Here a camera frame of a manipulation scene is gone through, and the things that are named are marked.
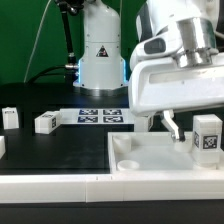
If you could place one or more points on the white U-shaped obstacle fence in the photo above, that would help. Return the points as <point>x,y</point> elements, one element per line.
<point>205,183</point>

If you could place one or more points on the white fiducial marker sheet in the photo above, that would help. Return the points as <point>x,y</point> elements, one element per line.
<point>91,116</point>

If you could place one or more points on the white square tabletop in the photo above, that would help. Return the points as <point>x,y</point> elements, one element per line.
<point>152,151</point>

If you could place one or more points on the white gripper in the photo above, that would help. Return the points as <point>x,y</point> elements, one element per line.
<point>158,84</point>

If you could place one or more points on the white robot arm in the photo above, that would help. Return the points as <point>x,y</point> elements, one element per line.
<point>102,69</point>

